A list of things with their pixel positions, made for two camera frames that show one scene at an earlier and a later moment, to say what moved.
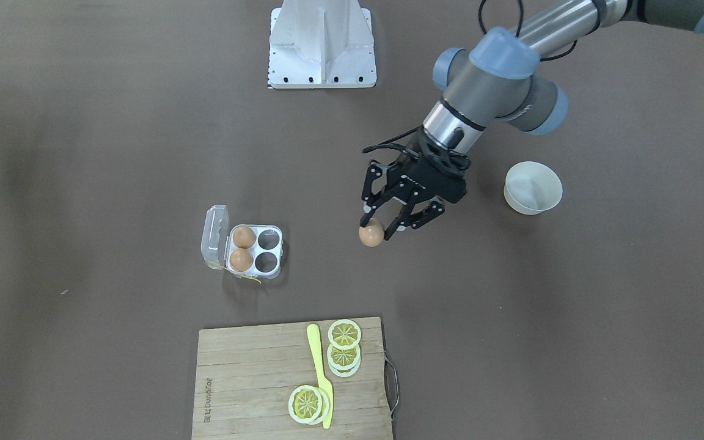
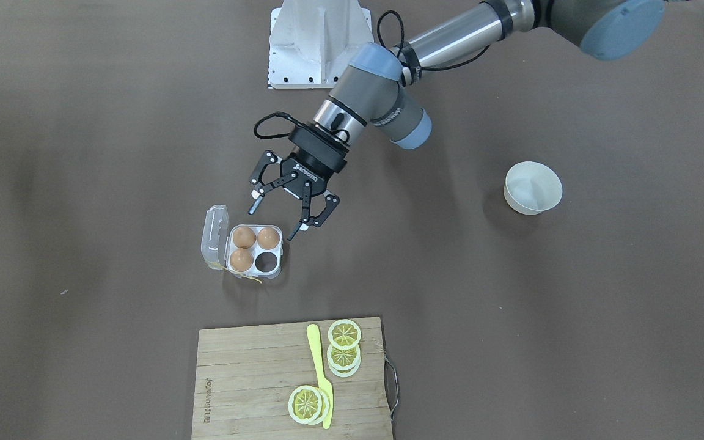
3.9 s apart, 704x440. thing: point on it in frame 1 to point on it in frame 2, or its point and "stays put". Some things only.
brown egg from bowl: (372, 234) to (268, 238)
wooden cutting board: (246, 375) stays put
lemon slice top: (344, 334) stays put
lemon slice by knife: (308, 404) stays put
